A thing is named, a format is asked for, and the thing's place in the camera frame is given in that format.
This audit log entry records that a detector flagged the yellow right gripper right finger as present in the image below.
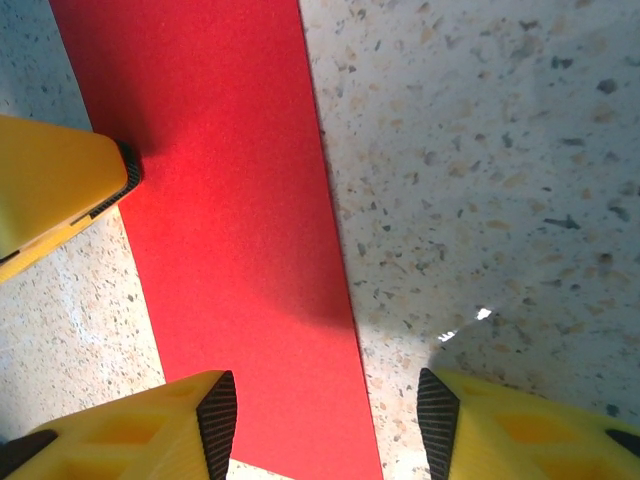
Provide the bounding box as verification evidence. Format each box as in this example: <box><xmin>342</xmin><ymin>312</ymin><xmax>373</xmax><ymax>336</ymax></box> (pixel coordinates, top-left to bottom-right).
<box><xmin>416</xmin><ymin>367</ymin><xmax>640</xmax><ymax>480</ymax></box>

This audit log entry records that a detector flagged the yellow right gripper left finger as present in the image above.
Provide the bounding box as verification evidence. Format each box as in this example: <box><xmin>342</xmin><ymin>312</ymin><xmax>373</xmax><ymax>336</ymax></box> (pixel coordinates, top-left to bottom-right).
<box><xmin>0</xmin><ymin>369</ymin><xmax>239</xmax><ymax>480</ymax></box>

